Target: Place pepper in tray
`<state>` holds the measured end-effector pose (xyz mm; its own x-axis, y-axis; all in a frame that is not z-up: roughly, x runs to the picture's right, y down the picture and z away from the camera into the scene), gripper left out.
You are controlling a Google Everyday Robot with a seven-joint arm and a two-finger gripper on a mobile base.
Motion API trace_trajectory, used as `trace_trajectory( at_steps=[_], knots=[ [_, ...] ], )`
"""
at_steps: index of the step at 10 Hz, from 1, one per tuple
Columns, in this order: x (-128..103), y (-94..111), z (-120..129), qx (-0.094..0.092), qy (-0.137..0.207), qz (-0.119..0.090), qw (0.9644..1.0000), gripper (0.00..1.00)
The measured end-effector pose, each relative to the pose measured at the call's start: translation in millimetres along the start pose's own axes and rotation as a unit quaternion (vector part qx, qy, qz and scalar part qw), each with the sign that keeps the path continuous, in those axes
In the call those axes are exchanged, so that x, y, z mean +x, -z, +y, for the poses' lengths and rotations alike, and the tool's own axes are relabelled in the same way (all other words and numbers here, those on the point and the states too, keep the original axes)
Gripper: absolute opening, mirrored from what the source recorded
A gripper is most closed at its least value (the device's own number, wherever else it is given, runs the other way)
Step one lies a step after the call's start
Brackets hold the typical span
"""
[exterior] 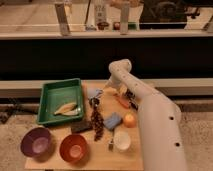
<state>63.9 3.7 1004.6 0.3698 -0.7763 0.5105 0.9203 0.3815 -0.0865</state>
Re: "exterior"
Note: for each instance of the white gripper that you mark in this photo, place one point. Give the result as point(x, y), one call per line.
point(118, 87)

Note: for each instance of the red orange pepper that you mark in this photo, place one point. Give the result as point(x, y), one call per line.
point(124, 102)

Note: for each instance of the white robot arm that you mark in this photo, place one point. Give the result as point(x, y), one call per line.
point(158, 121)

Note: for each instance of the green plastic tray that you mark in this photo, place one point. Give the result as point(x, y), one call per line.
point(56, 94)

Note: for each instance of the black tool on table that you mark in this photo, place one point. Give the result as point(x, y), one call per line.
point(131, 97)

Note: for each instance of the light blue cloth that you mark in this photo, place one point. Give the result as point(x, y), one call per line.
point(94, 93)

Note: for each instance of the blue sponge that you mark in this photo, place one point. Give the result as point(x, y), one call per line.
point(112, 121)

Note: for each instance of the orange fruit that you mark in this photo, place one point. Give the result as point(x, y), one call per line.
point(129, 121)

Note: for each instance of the dark brown grape bunch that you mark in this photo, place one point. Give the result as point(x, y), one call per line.
point(96, 119)

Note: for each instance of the white cup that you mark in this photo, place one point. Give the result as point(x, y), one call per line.
point(122, 140)

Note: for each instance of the metal fork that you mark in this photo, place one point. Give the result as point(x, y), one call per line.
point(111, 142)

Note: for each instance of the red orange bowl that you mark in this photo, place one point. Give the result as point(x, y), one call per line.
point(73, 148)

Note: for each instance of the purple bowl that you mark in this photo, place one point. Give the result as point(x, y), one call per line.
point(36, 142)

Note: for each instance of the grey post left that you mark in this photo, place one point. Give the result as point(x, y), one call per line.
point(62, 19)

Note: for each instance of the grey post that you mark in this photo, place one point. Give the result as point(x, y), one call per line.
point(125, 7)
point(62, 19)

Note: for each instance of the grey post right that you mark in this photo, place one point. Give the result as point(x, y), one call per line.
point(125, 7)

